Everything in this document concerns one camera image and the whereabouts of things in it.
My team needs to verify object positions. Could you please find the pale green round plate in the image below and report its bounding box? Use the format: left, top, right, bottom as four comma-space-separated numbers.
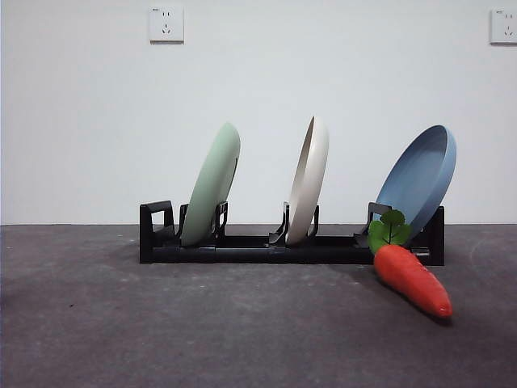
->
180, 121, 242, 247

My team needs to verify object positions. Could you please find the orange carrot with green leaves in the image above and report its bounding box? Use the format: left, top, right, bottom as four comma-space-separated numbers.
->
366, 209, 453, 319

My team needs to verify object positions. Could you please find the cream round plate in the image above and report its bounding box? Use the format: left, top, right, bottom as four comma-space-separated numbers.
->
285, 116, 330, 246

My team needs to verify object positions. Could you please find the black plate rack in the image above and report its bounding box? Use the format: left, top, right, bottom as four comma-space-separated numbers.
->
139, 200, 446, 267

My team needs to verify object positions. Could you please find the blue round plate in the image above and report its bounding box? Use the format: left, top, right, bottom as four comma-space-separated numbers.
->
373, 124, 458, 248

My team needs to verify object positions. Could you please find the white wall socket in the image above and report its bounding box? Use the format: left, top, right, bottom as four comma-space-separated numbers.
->
149, 6, 185, 44
489, 8, 517, 45

